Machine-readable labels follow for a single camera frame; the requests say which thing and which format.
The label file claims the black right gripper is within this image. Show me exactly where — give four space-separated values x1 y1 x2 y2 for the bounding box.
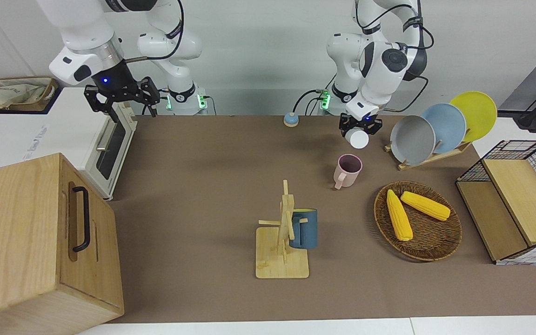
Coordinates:
84 60 161 117

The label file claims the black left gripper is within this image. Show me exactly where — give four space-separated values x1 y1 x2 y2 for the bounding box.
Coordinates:
339 112 383 137

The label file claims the white water bottle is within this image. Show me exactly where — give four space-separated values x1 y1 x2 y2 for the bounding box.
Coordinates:
346 129 369 149

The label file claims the pink mug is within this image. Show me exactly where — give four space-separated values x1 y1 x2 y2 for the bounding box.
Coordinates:
334 154 363 190

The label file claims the grey plate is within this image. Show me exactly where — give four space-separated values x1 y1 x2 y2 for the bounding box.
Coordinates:
390 115 436 166

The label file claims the brown storage tray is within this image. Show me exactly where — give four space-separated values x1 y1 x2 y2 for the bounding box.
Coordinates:
0 77 59 113

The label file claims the wooden plate rack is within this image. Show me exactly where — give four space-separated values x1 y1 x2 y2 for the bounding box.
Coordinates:
384 140 472 171

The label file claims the light blue plate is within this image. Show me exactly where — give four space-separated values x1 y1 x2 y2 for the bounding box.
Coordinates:
421 103 467 154

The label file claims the white toaster oven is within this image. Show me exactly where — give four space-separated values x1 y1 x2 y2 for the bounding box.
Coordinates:
0 87 137 201

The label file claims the yellow corn cob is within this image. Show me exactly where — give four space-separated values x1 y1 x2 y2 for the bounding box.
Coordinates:
387 189 414 241
401 191 451 221

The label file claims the beige cloth bag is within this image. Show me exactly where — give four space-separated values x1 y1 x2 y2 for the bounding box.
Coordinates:
0 79 50 110

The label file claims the dark blue mug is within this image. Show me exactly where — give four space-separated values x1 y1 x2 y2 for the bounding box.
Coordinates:
288 209 318 249

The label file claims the yellow plate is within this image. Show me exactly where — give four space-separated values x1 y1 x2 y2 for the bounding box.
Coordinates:
449 91 498 142

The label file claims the brown wicker basket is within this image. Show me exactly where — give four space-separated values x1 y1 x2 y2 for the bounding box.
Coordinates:
374 181 462 262

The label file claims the brown table mat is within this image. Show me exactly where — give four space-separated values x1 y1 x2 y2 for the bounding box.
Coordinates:
107 115 536 324

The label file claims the wooden mug tree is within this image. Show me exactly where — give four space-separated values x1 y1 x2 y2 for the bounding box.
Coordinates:
255 180 310 279

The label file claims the wooden cabinet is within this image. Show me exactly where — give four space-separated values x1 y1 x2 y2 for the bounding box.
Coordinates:
0 153 125 335

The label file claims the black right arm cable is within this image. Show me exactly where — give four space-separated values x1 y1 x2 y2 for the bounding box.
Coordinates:
124 0 186 63

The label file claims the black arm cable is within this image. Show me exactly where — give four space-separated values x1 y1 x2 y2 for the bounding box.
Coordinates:
356 0 435 114
124 0 186 63

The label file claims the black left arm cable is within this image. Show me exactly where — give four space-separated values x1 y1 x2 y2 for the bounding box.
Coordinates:
356 0 435 114

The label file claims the black cabinet handle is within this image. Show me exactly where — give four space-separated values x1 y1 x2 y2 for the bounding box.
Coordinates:
72 186 91 253

